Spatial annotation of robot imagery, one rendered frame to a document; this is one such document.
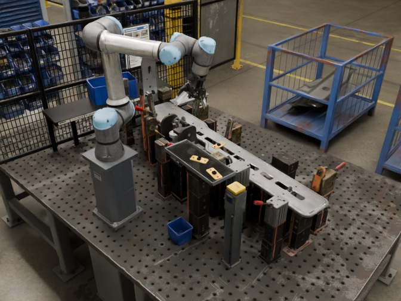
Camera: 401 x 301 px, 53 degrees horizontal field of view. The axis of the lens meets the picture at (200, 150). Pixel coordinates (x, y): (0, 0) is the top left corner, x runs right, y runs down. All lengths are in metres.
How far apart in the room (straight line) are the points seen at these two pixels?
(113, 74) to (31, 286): 1.65
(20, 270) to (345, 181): 2.28
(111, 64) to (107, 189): 0.62
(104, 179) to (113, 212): 0.22
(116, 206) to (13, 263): 1.27
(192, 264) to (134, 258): 0.29
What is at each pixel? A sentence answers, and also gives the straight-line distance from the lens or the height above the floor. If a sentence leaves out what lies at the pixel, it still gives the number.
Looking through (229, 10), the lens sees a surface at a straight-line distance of 5.81.
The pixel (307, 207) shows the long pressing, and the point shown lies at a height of 1.00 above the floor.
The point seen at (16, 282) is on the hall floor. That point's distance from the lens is 3.13.
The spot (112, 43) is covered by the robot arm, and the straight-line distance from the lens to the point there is 1.79.
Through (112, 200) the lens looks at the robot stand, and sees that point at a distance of 2.16.
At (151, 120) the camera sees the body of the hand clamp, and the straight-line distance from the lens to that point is 2.52.
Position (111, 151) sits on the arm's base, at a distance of 2.03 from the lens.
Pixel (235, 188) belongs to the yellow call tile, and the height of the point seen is 1.16.
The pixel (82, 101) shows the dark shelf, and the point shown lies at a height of 1.03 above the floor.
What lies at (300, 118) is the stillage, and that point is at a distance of 4.53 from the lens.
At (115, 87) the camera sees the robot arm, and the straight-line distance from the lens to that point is 2.03.
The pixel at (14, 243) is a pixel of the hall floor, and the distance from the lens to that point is 3.41.
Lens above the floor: 2.23
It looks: 33 degrees down
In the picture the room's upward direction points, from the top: straight up
